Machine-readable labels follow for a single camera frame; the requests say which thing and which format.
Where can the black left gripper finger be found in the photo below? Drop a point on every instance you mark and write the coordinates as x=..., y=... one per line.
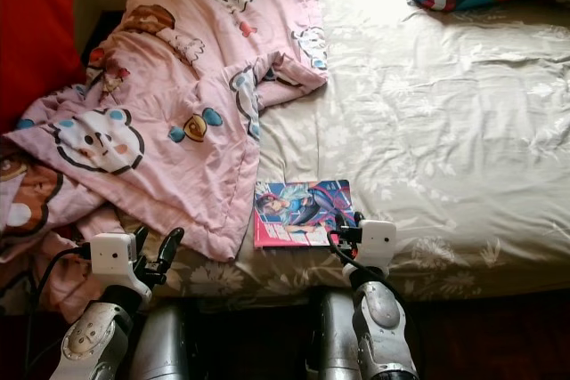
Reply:
x=173, y=246
x=141, y=238

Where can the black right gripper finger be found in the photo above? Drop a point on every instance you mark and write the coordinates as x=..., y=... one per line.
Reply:
x=334, y=221
x=355, y=218

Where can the colourful comic book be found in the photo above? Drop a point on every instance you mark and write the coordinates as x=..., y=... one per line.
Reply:
x=298, y=213

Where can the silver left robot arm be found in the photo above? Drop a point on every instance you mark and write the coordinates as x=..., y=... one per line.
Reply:
x=93, y=344

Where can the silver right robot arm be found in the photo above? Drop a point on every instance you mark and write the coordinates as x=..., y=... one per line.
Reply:
x=378, y=318

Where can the silver right robot leg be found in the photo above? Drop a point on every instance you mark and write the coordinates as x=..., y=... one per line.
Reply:
x=334, y=335

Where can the bed with beige floral sheet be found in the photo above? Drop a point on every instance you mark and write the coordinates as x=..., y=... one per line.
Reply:
x=427, y=131

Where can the pink cartoon print blanket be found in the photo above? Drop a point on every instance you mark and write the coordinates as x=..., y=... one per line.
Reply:
x=187, y=68

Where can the large red cushion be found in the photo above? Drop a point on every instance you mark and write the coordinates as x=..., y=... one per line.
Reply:
x=36, y=33

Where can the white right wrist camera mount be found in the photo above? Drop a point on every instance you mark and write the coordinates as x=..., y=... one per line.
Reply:
x=377, y=242

